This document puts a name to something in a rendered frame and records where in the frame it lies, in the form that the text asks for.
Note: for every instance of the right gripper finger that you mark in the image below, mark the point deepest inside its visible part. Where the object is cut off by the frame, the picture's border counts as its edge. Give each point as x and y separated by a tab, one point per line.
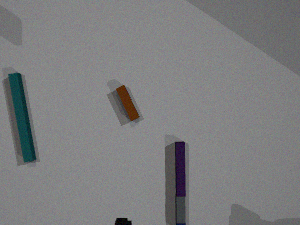
122	221

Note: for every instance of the grey rectangular block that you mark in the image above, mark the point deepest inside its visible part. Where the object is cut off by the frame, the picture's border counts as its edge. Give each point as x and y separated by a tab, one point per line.
180	209

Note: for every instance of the turquoise rod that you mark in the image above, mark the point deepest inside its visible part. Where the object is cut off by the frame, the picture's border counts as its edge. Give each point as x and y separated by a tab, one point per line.
22	117

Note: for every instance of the purple rod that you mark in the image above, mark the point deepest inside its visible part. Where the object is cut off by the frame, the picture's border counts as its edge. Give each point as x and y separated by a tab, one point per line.
180	168

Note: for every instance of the brown rectangular bar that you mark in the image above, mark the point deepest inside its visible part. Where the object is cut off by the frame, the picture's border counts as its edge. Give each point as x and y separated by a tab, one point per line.
127	102

